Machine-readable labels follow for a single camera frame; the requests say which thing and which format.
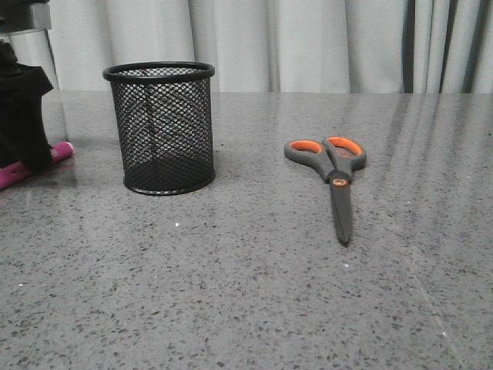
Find grey curtain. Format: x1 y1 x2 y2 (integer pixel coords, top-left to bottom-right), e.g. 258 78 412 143
0 0 493 94

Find grey orange scissors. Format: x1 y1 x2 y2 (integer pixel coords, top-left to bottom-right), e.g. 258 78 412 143
283 136 367 245

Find pink marker pen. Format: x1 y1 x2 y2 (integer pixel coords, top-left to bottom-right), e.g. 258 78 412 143
1 141 74 190

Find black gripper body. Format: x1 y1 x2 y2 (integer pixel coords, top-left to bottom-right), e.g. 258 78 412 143
1 0 52 35

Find black mesh pen holder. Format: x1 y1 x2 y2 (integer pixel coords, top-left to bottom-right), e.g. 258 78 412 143
102 62 216 196

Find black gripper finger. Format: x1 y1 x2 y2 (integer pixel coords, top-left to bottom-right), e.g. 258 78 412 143
1 41 53 173

